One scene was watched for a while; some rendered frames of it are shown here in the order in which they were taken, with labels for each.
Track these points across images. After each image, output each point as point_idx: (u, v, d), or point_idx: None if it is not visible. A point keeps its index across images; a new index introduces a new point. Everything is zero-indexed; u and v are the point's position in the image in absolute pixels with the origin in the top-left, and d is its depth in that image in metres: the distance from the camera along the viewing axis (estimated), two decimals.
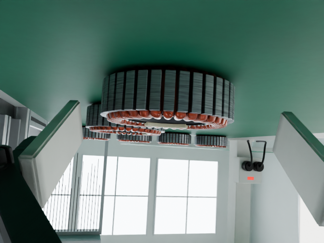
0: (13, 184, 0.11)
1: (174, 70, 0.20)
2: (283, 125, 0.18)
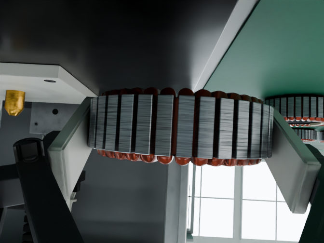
0: (41, 176, 0.12)
1: (192, 96, 0.13)
2: None
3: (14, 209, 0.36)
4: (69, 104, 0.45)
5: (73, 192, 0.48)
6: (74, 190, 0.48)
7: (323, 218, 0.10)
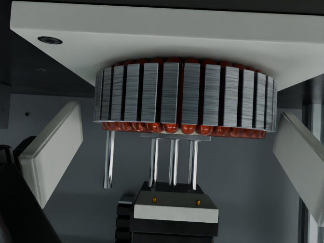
0: (13, 184, 0.11)
1: (197, 63, 0.13)
2: (283, 125, 0.18)
3: None
4: None
5: None
6: None
7: None
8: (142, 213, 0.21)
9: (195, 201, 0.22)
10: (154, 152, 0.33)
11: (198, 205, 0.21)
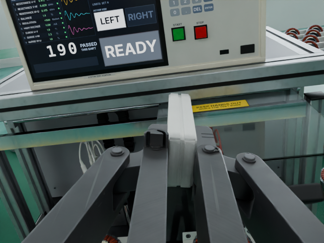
0: (157, 165, 0.13)
1: None
2: (179, 105, 0.20)
3: None
4: None
5: None
6: None
7: (215, 194, 0.11)
8: None
9: None
10: None
11: None
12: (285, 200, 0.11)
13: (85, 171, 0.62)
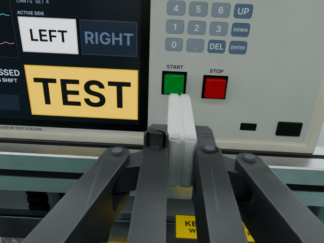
0: (157, 165, 0.13)
1: None
2: (179, 105, 0.20)
3: None
4: None
5: None
6: None
7: (215, 194, 0.11)
8: None
9: None
10: None
11: None
12: (285, 200, 0.11)
13: None
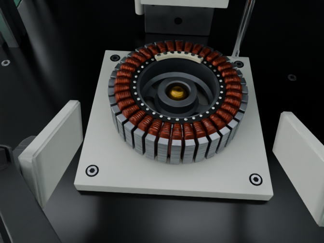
0: (13, 184, 0.11)
1: (171, 164, 0.22)
2: (283, 125, 0.18)
3: None
4: (158, 28, 0.33)
5: None
6: None
7: None
8: (219, 0, 0.20)
9: None
10: None
11: None
12: None
13: None
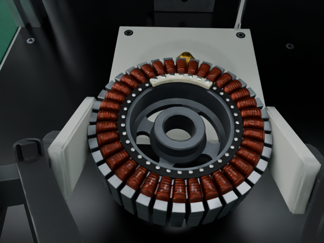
0: (41, 176, 0.12)
1: (171, 226, 0.17)
2: None
3: None
4: (167, 6, 0.37)
5: None
6: None
7: (323, 218, 0.10)
8: None
9: None
10: None
11: None
12: None
13: None
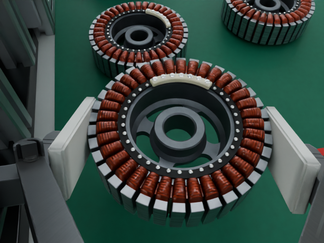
0: (41, 176, 0.12)
1: (171, 226, 0.17)
2: None
3: None
4: None
5: None
6: None
7: (323, 218, 0.10)
8: None
9: None
10: None
11: None
12: None
13: None
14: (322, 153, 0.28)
